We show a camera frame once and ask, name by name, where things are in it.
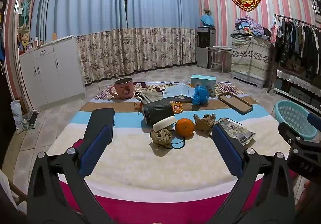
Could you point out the magenta bed sheet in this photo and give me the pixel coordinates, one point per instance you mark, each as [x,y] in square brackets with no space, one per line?
[160,205]

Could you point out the person's right hand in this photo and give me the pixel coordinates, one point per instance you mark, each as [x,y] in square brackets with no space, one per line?
[309,199]

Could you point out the teal cardboard box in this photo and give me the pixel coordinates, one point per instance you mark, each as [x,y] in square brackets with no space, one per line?
[203,82]

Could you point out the striped cartoon blanket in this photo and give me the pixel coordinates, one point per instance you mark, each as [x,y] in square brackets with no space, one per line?
[140,163]

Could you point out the black scissors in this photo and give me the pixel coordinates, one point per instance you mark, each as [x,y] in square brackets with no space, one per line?
[138,94]

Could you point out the small potted plant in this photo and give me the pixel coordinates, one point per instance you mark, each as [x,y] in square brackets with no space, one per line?
[207,11]

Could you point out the blue floral curtain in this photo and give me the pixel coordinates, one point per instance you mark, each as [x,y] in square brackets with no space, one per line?
[82,20]
[163,18]

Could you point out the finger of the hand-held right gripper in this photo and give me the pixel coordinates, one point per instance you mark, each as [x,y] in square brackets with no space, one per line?
[314,120]
[288,131]

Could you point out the pile of colourful clothes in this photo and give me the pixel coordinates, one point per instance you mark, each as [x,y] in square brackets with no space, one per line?
[248,24]

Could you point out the orange snack wrapper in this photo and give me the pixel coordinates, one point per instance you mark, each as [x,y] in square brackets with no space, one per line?
[176,107]

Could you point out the grey folded cloth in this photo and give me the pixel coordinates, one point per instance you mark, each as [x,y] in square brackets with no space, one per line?
[153,96]

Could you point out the pink mug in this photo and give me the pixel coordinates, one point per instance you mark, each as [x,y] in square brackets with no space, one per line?
[124,89]

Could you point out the white plastic bag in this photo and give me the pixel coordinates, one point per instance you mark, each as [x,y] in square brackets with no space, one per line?
[17,116]

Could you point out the light blue plastic basket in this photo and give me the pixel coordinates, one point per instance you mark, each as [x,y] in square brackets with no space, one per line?
[291,116]

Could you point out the patterned cloth covered cabinet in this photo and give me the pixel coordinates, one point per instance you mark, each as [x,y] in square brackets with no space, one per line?
[250,60]

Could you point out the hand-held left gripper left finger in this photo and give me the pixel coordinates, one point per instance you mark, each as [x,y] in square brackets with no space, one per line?
[96,146]

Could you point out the white paper sheet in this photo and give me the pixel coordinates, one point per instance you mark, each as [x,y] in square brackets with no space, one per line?
[175,92]

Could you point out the brown phone case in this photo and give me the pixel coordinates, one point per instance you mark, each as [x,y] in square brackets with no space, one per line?
[234,103]

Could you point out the white cabinet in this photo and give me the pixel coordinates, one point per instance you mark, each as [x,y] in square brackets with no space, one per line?
[50,68]

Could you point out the pink white hanging bag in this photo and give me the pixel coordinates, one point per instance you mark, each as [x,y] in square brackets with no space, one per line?
[275,30]

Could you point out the wall poster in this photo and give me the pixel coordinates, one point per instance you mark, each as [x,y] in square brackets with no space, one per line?
[26,8]

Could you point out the orange fruit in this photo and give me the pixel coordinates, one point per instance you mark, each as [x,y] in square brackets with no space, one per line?
[184,127]

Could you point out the brown paper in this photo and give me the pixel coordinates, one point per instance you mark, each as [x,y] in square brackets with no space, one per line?
[161,137]
[203,123]

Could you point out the metal clothes rack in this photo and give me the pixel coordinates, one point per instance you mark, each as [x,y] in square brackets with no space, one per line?
[271,73]

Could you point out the small white side table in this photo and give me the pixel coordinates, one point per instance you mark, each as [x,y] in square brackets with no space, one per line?
[218,48]

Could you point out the blue cloth cover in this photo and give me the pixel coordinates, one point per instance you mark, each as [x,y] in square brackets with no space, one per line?
[207,20]

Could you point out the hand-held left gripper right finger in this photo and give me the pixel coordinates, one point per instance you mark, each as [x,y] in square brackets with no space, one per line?
[227,148]

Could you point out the row of hanging clothes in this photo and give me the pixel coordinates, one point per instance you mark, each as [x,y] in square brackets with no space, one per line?
[298,43]

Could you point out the grey water dispenser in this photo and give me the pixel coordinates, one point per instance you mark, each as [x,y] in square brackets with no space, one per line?
[204,48]

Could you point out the blue plastic bag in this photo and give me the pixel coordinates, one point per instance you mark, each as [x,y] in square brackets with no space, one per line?
[200,96]

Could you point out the low cabinet with lace cloth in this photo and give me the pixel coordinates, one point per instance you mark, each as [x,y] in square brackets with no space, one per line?
[296,91]

